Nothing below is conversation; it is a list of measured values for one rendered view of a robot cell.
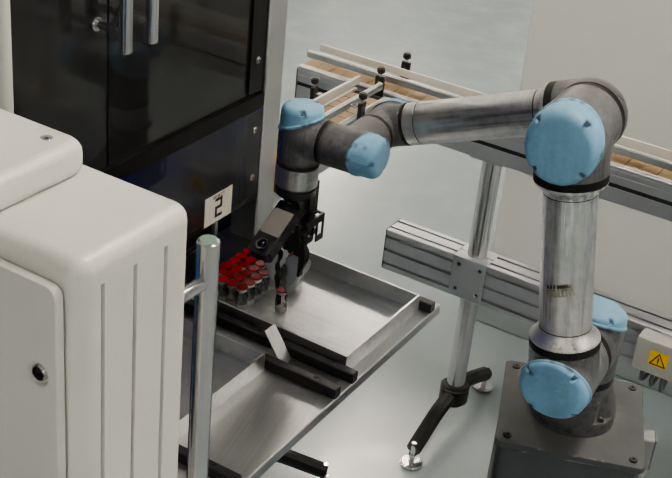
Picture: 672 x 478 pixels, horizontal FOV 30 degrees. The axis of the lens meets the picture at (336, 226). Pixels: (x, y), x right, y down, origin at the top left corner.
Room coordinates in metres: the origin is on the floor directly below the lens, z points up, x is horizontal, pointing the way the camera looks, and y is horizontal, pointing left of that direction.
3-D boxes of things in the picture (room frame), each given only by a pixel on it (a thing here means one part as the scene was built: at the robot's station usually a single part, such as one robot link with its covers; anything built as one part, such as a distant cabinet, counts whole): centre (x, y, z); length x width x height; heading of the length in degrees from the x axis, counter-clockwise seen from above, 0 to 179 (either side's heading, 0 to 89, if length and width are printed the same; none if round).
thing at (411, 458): (2.83, -0.37, 0.07); 0.50 x 0.08 x 0.14; 151
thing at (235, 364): (1.72, 0.31, 0.90); 0.34 x 0.26 x 0.04; 61
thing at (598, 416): (1.85, -0.46, 0.84); 0.15 x 0.15 x 0.10
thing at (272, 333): (1.77, 0.03, 0.91); 0.14 x 0.03 x 0.06; 61
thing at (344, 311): (1.96, 0.04, 0.90); 0.34 x 0.26 x 0.04; 61
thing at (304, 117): (1.95, 0.07, 1.23); 0.09 x 0.08 x 0.11; 65
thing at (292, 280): (1.95, 0.06, 0.97); 0.06 x 0.03 x 0.09; 151
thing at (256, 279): (2.01, 0.12, 0.90); 0.18 x 0.02 x 0.05; 151
